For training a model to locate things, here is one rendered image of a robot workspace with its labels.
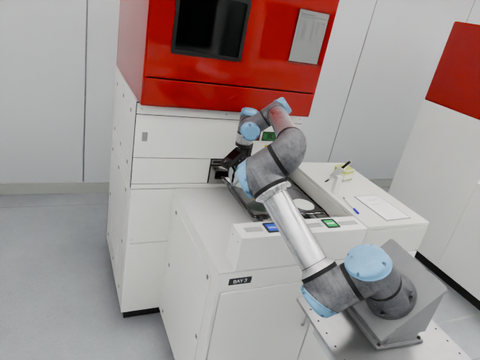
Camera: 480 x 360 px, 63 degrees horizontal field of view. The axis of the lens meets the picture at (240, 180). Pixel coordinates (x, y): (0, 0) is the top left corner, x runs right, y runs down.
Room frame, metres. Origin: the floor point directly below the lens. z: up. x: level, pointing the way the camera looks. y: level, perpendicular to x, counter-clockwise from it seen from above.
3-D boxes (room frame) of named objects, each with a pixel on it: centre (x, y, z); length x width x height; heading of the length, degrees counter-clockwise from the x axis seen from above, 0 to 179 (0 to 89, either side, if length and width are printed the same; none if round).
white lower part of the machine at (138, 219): (2.06, 0.28, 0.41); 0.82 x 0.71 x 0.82; 118
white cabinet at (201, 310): (1.60, -0.28, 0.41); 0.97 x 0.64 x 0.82; 118
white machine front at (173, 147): (1.76, 0.12, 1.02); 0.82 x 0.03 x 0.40; 118
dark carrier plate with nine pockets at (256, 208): (1.65, -0.16, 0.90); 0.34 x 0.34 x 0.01; 28
